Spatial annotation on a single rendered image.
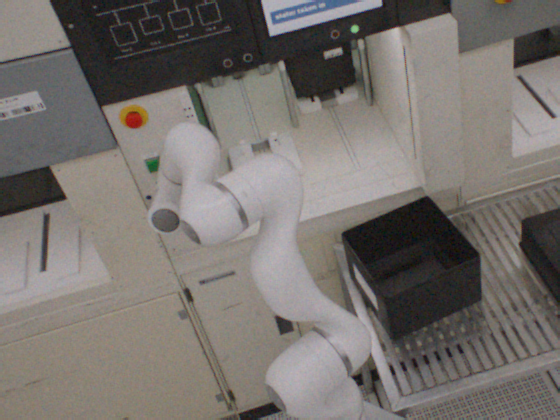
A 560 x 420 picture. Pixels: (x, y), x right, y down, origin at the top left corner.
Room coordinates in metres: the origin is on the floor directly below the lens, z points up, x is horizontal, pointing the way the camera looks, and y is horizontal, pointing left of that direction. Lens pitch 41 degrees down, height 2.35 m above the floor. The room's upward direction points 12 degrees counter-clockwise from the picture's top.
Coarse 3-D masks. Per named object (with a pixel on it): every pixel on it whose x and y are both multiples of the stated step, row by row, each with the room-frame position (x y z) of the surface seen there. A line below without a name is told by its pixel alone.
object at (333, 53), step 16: (336, 48) 2.16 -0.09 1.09; (288, 64) 2.15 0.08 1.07; (304, 64) 2.15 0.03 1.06; (320, 64) 2.16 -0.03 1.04; (336, 64) 2.16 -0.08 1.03; (352, 64) 2.17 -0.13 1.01; (304, 80) 2.15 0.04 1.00; (320, 80) 2.15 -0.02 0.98; (336, 80) 2.16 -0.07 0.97; (352, 80) 2.17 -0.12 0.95
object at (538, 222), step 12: (540, 216) 1.45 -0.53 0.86; (552, 216) 1.44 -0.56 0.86; (528, 228) 1.41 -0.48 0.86; (540, 228) 1.40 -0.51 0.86; (552, 228) 1.39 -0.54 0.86; (528, 240) 1.40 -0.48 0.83; (540, 240) 1.36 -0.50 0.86; (552, 240) 1.35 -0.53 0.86; (528, 252) 1.40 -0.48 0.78; (540, 252) 1.33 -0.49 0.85; (552, 252) 1.31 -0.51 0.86; (540, 264) 1.33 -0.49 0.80; (552, 264) 1.27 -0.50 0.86; (540, 276) 1.32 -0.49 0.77; (552, 276) 1.27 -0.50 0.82; (552, 288) 1.26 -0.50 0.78
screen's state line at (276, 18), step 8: (320, 0) 1.64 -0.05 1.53; (328, 0) 1.64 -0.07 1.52; (336, 0) 1.64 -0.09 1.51; (344, 0) 1.64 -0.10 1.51; (352, 0) 1.65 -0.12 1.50; (360, 0) 1.65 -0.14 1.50; (288, 8) 1.63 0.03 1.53; (296, 8) 1.63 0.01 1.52; (304, 8) 1.63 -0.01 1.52; (312, 8) 1.63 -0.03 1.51; (320, 8) 1.64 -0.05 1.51; (328, 8) 1.64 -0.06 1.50; (272, 16) 1.62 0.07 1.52; (280, 16) 1.62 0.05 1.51; (288, 16) 1.63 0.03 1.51; (296, 16) 1.63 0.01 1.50; (304, 16) 1.63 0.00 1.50
